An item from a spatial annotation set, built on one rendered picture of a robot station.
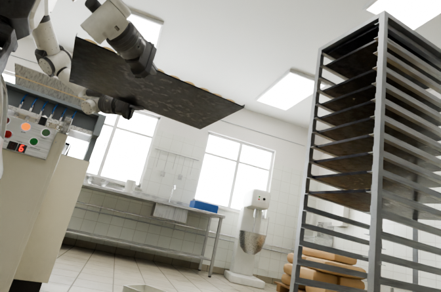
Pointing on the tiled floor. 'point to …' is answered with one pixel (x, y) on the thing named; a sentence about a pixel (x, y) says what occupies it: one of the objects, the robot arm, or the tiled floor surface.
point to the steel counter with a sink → (171, 207)
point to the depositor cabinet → (50, 225)
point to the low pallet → (285, 287)
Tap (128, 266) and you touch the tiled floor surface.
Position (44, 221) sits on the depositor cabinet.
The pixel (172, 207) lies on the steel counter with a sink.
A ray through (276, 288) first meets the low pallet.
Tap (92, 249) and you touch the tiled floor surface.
